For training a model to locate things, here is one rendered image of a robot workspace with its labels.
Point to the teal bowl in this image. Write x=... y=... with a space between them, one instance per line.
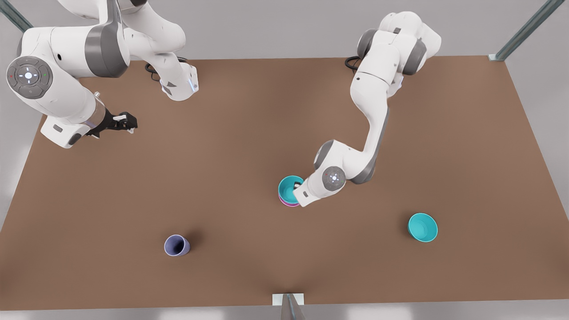
x=423 y=227
x=288 y=188

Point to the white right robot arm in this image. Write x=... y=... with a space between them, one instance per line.
x=53 y=84

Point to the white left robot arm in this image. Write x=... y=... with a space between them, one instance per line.
x=378 y=89

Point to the pink bowl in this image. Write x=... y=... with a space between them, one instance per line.
x=290 y=205

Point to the lavender cup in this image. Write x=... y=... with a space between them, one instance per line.
x=177 y=246

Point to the silver frame post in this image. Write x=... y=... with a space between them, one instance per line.
x=524 y=30
x=290 y=306
x=14 y=14

